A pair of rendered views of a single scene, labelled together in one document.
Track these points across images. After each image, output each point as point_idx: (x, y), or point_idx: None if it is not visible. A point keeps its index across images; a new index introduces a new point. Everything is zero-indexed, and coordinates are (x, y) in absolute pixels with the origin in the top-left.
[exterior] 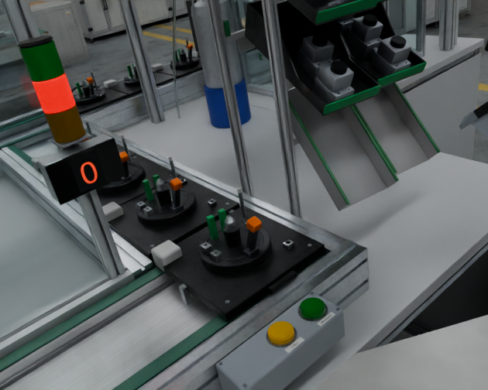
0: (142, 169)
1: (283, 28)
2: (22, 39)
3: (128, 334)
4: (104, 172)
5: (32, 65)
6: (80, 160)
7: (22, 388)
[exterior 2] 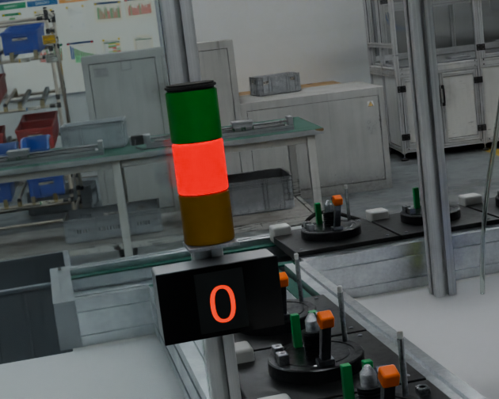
0: (360, 355)
1: None
2: (175, 81)
3: None
4: (248, 310)
5: (176, 118)
6: (214, 279)
7: None
